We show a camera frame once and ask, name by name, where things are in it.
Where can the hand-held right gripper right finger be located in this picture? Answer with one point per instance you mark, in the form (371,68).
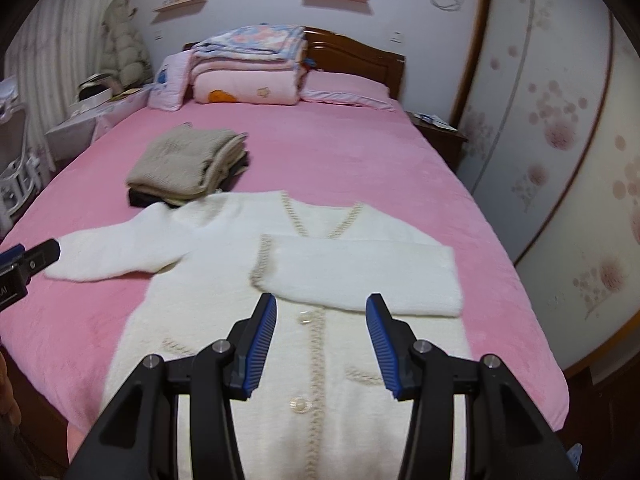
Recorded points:
(382,345)

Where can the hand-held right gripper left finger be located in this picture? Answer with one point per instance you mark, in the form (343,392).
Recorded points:
(260,350)

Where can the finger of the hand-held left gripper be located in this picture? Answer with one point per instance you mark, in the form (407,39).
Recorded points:
(45,254)

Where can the white fluffy cardigan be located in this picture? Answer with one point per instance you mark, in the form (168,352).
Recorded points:
(215,260)

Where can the stack of folded clothes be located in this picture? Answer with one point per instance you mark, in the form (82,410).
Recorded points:
(185,160)

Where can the white ornate chair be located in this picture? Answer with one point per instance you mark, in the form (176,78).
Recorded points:
(17,160)

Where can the white bedside table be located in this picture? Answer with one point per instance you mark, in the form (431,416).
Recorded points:
(85,122)

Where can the white box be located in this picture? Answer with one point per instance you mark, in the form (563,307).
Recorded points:
(92,95)

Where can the pink bed sheet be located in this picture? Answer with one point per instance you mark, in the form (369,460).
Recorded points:
(350,170)

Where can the light striped curtain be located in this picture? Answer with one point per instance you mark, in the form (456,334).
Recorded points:
(60,45)

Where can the dark wooden nightstand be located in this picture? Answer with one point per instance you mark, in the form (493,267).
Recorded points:
(445,142)

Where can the small pink printed pillow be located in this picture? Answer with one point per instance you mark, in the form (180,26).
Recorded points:
(170,82)

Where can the beige plush toy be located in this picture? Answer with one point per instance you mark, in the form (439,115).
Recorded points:
(125,45)

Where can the papers on nightstand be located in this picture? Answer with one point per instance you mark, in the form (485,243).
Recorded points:
(430,119)

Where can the folded pink cartoon quilt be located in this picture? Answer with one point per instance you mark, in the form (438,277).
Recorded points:
(245,85)

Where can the wooden headboard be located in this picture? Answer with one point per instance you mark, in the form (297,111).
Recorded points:
(350,57)

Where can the folded floral quilt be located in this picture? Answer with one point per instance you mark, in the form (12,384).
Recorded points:
(250,42)

